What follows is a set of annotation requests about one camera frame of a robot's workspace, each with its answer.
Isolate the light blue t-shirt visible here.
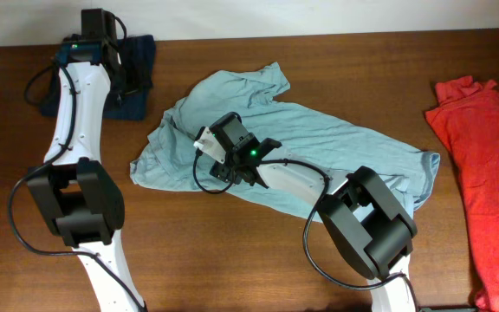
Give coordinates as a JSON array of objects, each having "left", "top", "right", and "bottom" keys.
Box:
[{"left": 130, "top": 62, "right": 440, "bottom": 218}]

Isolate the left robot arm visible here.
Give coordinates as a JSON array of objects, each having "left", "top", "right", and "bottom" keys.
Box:
[{"left": 23, "top": 9, "right": 147, "bottom": 311}]

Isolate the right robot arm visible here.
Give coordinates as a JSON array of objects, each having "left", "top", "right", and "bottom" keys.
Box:
[{"left": 194, "top": 112, "right": 419, "bottom": 311}]

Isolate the folded dark navy garment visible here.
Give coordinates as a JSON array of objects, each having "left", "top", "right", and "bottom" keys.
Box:
[{"left": 56, "top": 34, "right": 156, "bottom": 120}]

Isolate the red t-shirt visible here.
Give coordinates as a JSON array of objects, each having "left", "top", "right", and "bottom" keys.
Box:
[{"left": 425, "top": 76, "right": 499, "bottom": 311}]

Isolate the right black cable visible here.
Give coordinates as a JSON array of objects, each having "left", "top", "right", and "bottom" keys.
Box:
[{"left": 191, "top": 149, "right": 419, "bottom": 312}]

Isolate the black cable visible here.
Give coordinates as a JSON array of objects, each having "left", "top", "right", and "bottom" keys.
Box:
[
  {"left": 6, "top": 12, "right": 146, "bottom": 312},
  {"left": 191, "top": 149, "right": 419, "bottom": 312}
]

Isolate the left black cable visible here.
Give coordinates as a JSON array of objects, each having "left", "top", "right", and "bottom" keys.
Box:
[{"left": 6, "top": 12, "right": 146, "bottom": 312}]

